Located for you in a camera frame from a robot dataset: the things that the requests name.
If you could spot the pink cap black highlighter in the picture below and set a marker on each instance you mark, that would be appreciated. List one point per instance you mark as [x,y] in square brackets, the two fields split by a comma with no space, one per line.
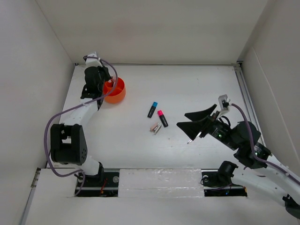
[162,118]

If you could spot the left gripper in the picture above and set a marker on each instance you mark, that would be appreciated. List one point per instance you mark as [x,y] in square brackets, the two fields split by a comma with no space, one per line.
[104,70]

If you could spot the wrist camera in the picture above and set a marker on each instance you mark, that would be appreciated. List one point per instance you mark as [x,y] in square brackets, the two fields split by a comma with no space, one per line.
[223,103]
[92,60]

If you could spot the aluminium rail right edge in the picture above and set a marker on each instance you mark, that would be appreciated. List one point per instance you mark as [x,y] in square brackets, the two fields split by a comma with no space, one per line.
[250,112]

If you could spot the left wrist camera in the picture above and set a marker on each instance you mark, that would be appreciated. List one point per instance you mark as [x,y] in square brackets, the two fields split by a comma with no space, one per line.
[92,60]

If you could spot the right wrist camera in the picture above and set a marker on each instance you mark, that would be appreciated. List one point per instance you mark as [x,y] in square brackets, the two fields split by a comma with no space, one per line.
[223,103]

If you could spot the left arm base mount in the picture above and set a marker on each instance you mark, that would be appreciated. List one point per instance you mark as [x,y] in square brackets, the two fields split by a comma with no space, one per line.
[107,188]

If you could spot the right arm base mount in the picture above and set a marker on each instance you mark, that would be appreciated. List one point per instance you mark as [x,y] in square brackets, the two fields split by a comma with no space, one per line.
[218,182]

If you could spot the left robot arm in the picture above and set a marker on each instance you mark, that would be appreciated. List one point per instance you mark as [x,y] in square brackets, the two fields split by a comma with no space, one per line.
[68,144]

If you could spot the blue cap black highlighter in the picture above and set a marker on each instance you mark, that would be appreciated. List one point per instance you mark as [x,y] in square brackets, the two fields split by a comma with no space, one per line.
[152,110]

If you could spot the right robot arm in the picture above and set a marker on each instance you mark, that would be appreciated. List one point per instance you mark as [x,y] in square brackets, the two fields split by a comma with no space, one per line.
[276,180]

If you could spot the orange round organizer container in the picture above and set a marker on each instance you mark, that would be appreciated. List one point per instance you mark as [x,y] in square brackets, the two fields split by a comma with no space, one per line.
[118,94]

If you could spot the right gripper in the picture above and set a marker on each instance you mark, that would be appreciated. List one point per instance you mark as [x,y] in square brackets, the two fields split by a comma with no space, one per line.
[192,128]

